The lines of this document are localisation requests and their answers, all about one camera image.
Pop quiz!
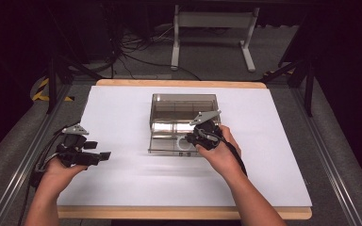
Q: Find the black metal stand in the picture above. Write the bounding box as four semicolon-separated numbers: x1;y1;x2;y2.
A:
260;56;316;118
45;56;104;115

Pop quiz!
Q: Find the aluminium rail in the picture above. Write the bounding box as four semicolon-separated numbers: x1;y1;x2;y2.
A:
0;84;74;226
289;87;362;226

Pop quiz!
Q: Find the person's left hand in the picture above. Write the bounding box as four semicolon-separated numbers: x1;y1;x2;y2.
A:
39;156;89;196

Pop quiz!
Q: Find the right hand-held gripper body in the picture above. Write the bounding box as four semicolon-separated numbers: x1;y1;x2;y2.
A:
187;109;224;152

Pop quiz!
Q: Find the person's right hand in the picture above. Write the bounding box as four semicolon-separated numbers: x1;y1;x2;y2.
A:
195;125;243;181

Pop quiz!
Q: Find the wooden table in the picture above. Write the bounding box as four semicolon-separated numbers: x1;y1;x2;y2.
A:
57;78;313;220

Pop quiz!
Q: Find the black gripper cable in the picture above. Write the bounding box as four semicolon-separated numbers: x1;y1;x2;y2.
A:
211;133;248;177
16;121;82;226

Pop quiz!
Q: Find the yellow black hazard tape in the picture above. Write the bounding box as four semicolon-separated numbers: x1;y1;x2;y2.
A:
31;77;75;103

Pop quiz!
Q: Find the black floor cable bundle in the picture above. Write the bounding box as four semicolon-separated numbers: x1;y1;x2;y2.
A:
110;24;202;81

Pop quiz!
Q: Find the transparent brown drawer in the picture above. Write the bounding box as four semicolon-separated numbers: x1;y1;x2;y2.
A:
147;131;203;157

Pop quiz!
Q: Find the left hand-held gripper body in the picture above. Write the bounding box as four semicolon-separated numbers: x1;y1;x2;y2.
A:
56;123;102;169

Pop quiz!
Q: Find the white metal stand frame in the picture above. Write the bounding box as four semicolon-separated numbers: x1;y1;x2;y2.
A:
170;4;261;73

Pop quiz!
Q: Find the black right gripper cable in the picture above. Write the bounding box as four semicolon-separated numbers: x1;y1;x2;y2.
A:
211;133;248;177

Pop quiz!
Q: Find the transparent brown drawer cabinet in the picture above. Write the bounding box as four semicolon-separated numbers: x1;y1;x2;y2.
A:
149;93;222;135

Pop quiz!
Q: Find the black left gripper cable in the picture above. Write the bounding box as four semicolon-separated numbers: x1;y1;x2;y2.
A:
16;121;82;226

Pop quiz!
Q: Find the white table sheet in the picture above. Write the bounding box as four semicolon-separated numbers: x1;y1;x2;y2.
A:
57;85;313;208

